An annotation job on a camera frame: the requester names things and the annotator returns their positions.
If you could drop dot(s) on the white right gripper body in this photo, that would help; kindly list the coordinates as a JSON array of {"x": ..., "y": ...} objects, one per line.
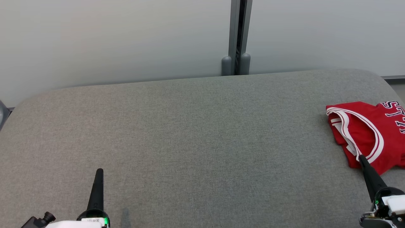
[{"x": 392, "y": 205}]

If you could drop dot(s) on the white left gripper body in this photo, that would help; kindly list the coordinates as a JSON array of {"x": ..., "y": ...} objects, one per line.
[{"x": 91, "y": 223}]

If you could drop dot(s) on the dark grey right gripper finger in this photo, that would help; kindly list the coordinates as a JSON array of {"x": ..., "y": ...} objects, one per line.
[{"x": 371, "y": 180}]

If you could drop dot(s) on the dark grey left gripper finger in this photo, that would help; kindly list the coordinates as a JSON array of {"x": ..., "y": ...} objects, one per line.
[{"x": 97, "y": 193}]

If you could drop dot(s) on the red white basketball jersey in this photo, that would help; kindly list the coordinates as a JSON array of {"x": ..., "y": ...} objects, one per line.
[{"x": 367, "y": 126}]

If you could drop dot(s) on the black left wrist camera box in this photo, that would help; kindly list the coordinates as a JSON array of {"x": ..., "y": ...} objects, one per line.
[{"x": 34, "y": 222}]

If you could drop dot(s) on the grey partition base rail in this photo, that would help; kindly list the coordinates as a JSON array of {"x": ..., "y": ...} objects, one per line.
[{"x": 394, "y": 79}]

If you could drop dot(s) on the grey partition post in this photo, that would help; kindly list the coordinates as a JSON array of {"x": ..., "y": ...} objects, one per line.
[
  {"x": 233, "y": 31},
  {"x": 246, "y": 31}
]

